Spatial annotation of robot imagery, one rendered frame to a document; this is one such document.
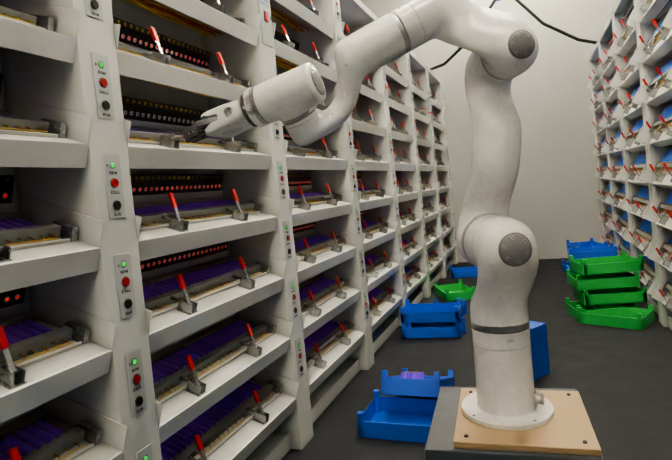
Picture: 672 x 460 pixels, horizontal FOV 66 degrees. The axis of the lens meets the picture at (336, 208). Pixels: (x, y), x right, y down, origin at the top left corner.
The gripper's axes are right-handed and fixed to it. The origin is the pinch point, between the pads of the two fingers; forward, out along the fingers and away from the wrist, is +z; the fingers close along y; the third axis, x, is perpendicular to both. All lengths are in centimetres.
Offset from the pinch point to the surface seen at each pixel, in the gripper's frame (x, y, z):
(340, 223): -27, 115, 18
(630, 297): -106, 200, -91
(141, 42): 31.3, 11.4, 15.6
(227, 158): -3.2, 20.5, 6.2
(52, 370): -39, -37, 14
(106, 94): 7.6, -20.1, 3.2
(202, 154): -2.6, 9.2, 5.8
